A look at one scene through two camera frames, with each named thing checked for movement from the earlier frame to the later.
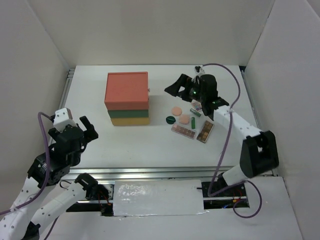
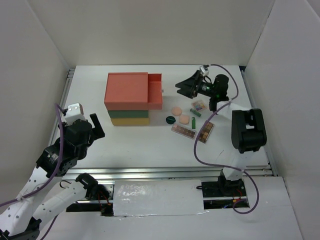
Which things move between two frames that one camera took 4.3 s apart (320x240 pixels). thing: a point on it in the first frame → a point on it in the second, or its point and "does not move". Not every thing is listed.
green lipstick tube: (193, 122) does not move
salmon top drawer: (146, 91) → (155, 91)
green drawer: (127, 113) does not move
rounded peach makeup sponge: (184, 119) does not move
